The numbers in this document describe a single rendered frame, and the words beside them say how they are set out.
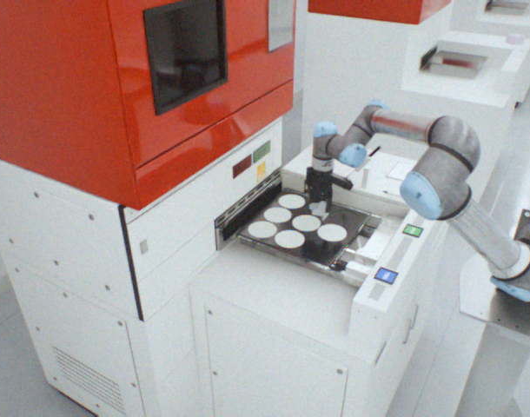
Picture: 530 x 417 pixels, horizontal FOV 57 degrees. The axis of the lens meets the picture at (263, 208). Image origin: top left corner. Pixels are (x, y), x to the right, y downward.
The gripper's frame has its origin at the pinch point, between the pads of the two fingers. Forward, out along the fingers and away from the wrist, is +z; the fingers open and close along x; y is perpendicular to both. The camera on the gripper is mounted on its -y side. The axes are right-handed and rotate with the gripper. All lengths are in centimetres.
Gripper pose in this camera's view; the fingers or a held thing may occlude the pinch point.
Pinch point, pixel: (324, 216)
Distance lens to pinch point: 176.0
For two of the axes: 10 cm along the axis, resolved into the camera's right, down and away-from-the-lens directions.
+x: 1.9, 5.3, -8.3
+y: -9.8, 1.0, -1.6
